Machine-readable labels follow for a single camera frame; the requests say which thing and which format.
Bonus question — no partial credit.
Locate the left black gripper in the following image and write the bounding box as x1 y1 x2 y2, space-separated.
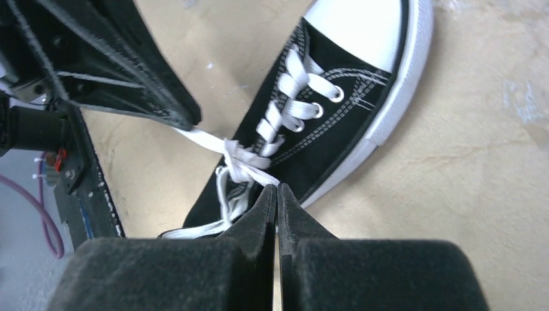
1 1 201 130

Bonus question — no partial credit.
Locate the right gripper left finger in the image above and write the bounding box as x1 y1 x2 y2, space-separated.
47 185 277 310

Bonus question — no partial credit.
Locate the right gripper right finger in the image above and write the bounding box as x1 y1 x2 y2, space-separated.
278 184 489 310

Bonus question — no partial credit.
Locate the white shoelace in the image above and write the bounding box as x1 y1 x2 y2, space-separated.
159 45 345 240

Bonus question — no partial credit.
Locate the black white canvas sneaker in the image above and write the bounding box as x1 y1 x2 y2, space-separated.
183 1 434 236

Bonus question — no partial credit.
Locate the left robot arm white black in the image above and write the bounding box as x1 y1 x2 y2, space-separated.
1 1 201 153

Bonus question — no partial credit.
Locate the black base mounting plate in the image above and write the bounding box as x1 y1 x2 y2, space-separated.
54 106 126 249

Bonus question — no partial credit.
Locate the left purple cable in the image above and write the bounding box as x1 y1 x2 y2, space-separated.
0 152 65 260

